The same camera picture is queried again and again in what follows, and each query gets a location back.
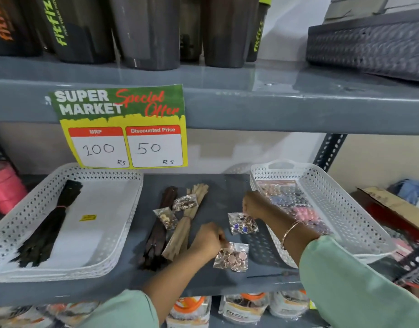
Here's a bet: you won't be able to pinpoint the person's left forearm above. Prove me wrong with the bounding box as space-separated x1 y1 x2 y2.
76 243 211 328

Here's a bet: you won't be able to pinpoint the clear packet of pink buttons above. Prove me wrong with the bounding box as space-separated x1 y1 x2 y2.
213 242 250 273

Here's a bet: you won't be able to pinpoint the white pouch with orange print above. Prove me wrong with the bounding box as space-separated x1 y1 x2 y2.
166 296 212 328
42 301 101 328
218 292 270 325
269 290 311 319

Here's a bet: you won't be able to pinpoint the gold bangle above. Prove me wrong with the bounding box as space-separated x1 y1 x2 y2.
280 220 301 251

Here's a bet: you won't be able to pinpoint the packet of pink beads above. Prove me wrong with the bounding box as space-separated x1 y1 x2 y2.
287 206 320 223

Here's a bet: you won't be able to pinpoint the brown cardboard box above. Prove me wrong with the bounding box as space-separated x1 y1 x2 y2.
356 186 419 234

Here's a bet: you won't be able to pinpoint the packet of purple beads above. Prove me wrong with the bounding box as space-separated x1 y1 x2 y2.
303 220 333 237

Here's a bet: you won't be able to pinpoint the beige zipper bundle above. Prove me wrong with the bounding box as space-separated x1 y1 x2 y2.
161 183 209 262

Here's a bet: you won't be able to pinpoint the white perforated basket with handle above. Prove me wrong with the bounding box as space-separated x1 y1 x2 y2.
249 159 397 269

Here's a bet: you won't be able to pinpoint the clear packet of blue buttons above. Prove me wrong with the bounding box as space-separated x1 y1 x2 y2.
228 212 259 236

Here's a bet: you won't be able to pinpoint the green and yellow price sign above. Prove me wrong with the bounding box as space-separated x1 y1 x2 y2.
50 84 188 169

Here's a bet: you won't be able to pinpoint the small clear packet of trinkets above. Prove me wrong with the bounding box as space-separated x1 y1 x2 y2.
172 194 198 212
153 207 179 231

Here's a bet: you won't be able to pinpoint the grey textured plastic crate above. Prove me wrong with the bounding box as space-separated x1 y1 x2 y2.
305 8 419 83

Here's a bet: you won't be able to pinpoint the person's right forearm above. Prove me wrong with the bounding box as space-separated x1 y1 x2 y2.
264 205 419 328

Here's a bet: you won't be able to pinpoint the person's right hand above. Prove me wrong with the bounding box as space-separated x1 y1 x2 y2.
242 190 277 221

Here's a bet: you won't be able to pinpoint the white perforated plastic basket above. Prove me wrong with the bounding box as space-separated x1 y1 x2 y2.
0 163 144 283

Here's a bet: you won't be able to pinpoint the brown zipper bundle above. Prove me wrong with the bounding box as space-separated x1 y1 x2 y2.
138 186 179 271

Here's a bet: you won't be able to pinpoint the person's left hand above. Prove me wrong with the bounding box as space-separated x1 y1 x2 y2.
188 222 231 263

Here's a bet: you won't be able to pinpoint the packet of grey-blue buttons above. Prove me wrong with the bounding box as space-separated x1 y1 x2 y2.
269 195 312 209

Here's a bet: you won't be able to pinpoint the row of dark shaker bottles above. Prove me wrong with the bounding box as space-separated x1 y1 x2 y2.
0 0 273 71

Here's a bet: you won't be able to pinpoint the packet of brown buttons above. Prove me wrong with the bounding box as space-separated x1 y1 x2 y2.
256 180 300 197

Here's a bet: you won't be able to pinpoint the blue cloth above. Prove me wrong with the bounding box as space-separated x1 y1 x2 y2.
388 179 419 206

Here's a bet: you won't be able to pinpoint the pink tape roll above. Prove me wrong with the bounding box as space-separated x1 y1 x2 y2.
0 162 28 215

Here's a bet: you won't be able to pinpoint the grey flat boxes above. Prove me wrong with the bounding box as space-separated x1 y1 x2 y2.
323 0 419 25

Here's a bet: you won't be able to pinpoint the black zipper bundle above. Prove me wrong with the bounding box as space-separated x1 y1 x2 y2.
11 180 84 268

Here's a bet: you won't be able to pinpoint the grey metal shelf rack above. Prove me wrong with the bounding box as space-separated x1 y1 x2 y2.
0 56 419 328

